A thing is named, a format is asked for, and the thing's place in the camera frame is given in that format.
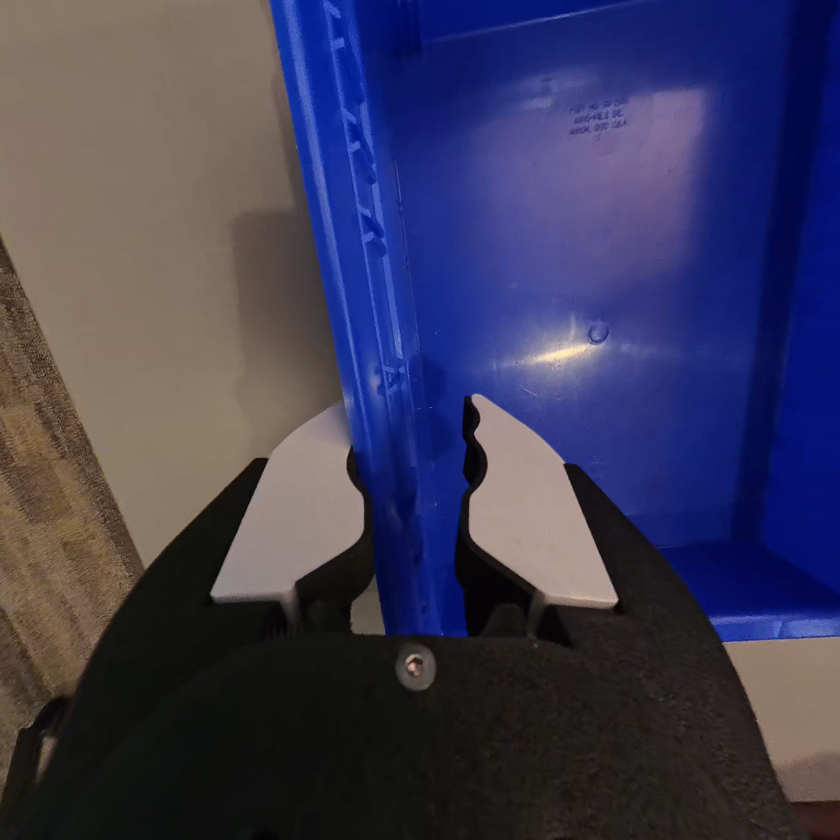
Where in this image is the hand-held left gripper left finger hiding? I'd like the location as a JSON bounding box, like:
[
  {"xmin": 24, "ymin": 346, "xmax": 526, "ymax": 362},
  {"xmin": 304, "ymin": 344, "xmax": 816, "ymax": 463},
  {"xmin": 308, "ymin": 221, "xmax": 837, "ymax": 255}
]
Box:
[{"xmin": 210, "ymin": 400, "xmax": 375, "ymax": 634}]

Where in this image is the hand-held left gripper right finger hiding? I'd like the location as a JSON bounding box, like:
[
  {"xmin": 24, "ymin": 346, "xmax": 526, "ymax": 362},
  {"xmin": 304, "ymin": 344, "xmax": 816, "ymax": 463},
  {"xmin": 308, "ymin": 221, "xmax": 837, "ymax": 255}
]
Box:
[{"xmin": 454, "ymin": 394, "xmax": 619, "ymax": 641}]

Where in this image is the blue plastic bin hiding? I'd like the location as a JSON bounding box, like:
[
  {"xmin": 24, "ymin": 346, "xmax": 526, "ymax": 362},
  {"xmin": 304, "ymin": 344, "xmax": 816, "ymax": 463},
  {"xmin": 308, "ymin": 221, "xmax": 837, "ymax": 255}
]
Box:
[{"xmin": 268, "ymin": 0, "xmax": 840, "ymax": 644}]

